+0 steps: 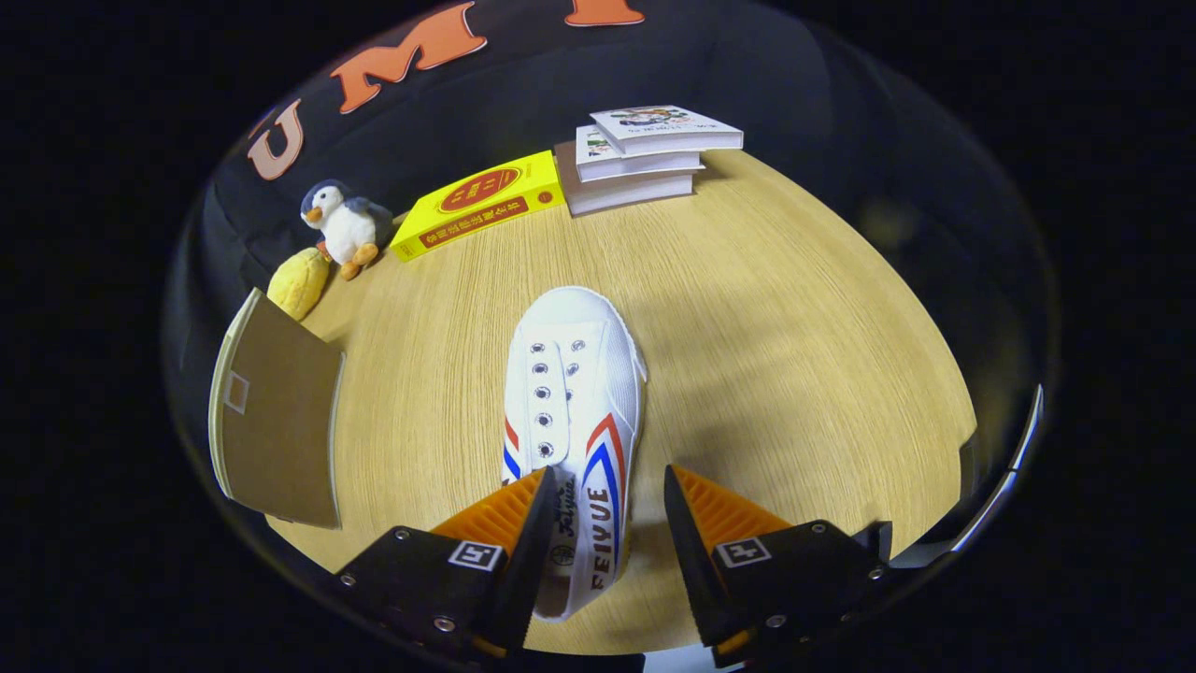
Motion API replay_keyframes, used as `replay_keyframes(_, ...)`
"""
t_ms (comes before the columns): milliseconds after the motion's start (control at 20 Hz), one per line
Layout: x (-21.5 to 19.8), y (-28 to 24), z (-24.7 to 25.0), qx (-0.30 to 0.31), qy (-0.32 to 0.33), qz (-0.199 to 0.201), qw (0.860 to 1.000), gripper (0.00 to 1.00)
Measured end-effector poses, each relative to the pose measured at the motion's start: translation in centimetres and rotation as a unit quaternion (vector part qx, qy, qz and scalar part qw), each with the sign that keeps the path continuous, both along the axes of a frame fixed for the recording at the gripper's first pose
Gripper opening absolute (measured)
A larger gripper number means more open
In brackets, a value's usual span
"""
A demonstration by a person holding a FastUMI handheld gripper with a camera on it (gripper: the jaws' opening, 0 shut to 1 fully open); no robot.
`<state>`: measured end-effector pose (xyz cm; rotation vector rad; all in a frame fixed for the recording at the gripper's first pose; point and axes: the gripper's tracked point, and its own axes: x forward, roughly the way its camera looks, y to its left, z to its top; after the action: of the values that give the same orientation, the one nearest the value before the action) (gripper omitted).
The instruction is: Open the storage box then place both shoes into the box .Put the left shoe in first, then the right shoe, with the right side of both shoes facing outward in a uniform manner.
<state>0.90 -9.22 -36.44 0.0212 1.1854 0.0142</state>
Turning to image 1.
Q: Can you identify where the black backdrop cloth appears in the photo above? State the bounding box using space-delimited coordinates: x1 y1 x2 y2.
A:
164 0 1061 450

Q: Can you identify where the beige fabric storage box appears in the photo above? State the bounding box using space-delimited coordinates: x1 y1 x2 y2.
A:
207 288 345 530

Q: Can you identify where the yellow round plush toy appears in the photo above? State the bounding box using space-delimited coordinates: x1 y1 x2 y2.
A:
266 247 333 322

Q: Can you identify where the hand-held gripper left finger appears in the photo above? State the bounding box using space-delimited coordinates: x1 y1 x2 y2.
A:
335 467 559 655

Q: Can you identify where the white striped shoe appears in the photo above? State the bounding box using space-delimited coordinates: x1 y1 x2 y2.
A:
502 286 648 623

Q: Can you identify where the penguin plush toy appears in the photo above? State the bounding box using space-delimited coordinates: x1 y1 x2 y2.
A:
299 179 395 281

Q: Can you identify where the white illustrated cover book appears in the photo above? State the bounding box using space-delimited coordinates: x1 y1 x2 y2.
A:
574 124 705 184
589 105 745 157

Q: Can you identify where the yellow flat box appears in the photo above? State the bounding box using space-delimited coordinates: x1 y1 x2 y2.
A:
390 150 567 264

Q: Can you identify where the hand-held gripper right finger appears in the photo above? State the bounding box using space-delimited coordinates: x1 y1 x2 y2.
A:
663 465 893 666

